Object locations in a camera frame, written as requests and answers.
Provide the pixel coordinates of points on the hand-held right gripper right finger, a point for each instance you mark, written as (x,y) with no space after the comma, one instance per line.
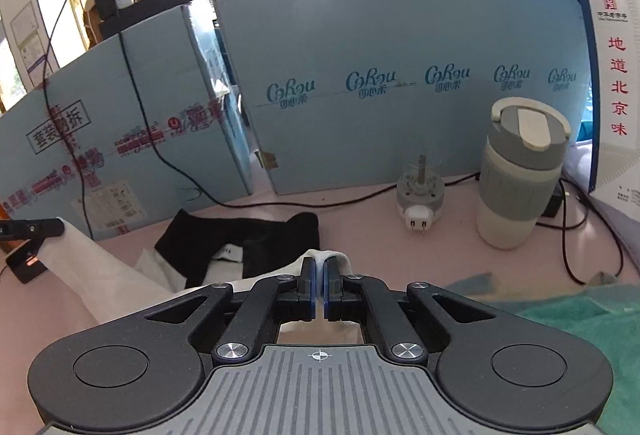
(330,287)

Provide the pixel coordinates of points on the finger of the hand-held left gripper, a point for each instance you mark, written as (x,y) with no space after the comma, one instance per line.
(35,228)

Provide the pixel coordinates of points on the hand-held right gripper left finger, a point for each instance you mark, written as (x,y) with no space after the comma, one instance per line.
(309,287)

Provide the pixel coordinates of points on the white and black shirt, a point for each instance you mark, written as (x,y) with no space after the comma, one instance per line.
(200,240)

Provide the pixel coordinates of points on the light blue shirt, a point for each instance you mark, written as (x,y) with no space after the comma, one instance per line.
(480,287)

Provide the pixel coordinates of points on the teal green shirt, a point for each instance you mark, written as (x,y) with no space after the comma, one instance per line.
(600,340)

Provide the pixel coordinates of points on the smartphone in white case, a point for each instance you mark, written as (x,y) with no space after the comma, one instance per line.
(27,265)

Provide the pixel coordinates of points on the white grey plug-in device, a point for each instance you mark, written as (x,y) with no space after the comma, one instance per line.
(420,195)

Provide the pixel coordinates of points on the blue box with red print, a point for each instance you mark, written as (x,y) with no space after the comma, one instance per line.
(125,115)

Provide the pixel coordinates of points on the blue box with blue logos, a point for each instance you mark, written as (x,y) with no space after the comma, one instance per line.
(375,140)

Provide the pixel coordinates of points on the white mug with grey sleeve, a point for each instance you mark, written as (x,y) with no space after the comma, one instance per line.
(510,195)

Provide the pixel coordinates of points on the black charger block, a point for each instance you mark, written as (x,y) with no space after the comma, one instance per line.
(552,202)

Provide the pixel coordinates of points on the white bag with blue trim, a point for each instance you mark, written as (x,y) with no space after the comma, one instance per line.
(615,115)

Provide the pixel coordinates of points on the blue bordered wall notice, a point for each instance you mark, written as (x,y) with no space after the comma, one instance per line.
(34,60)

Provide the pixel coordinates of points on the white wall notice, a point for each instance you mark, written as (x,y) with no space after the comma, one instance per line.
(22,22)

